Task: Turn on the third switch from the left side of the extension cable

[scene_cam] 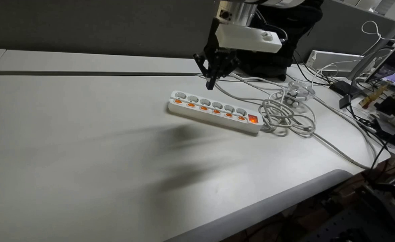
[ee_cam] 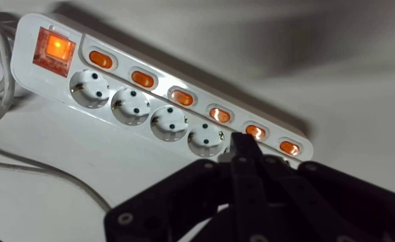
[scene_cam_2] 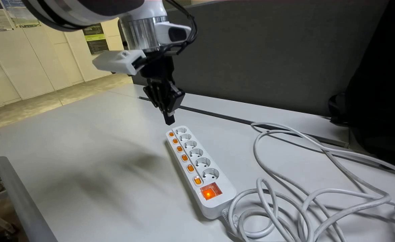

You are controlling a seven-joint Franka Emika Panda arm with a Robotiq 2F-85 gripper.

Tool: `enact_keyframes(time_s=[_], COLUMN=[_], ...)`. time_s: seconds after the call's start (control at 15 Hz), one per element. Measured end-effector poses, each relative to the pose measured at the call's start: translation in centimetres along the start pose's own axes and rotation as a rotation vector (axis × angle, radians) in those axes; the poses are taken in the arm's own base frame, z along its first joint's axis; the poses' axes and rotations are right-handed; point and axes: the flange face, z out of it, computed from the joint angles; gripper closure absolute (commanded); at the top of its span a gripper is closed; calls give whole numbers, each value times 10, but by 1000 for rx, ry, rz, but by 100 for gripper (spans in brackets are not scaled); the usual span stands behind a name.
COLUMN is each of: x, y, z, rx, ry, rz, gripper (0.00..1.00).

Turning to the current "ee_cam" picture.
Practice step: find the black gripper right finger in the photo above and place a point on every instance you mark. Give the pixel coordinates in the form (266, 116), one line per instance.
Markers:
(332, 202)

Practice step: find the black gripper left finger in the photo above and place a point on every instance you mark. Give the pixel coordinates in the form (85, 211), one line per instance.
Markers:
(192, 196)

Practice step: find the white six-socket power strip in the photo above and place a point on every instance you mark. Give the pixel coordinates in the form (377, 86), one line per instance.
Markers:
(131, 105)

